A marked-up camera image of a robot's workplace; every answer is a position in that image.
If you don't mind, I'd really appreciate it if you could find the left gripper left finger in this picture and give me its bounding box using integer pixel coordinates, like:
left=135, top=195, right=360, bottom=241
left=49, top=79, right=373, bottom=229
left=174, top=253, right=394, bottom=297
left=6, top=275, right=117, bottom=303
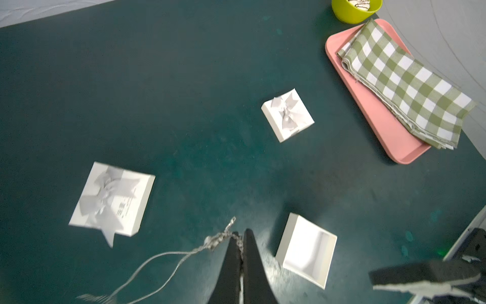
left=208, top=233, right=242, bottom=304

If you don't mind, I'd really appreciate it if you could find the pink tray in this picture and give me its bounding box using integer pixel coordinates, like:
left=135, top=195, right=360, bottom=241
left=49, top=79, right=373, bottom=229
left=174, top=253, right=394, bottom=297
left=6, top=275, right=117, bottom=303
left=325, top=25, right=431, bottom=165

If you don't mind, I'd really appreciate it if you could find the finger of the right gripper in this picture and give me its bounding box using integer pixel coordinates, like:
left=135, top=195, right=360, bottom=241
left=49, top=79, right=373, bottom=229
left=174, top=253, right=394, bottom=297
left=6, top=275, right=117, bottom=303
left=369, top=259, right=482, bottom=300

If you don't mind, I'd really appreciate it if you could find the white jewelry box base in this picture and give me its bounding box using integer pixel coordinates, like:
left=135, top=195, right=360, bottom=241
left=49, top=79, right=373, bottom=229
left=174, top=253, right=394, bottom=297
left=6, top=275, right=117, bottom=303
left=275, top=213, right=338, bottom=290

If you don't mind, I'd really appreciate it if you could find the green checkered cloth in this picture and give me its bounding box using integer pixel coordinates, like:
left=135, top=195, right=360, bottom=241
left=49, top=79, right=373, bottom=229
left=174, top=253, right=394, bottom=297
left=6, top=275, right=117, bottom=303
left=337, top=20, right=475, bottom=149

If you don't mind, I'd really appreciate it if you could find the white closed jewelry box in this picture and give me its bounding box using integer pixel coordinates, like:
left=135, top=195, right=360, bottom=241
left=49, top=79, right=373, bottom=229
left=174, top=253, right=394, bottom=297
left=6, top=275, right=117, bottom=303
left=261, top=89, right=315, bottom=143

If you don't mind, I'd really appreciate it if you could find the silver chain necklace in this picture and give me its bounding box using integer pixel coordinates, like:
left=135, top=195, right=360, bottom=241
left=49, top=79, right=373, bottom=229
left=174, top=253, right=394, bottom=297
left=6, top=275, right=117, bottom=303
left=75, top=216, right=244, bottom=304

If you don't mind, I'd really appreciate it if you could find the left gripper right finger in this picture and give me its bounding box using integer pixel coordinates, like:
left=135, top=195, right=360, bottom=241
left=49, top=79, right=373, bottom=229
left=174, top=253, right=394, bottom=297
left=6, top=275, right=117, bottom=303
left=242, top=229, right=278, bottom=304

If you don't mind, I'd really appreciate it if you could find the green bowl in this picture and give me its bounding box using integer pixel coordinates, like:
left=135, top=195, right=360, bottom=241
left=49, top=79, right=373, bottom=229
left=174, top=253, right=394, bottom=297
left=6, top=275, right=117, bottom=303
left=331, top=0, right=383, bottom=25

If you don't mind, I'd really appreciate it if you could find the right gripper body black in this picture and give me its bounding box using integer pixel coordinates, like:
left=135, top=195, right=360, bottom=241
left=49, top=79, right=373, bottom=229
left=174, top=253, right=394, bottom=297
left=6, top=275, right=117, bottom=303
left=444, top=228, right=485, bottom=303

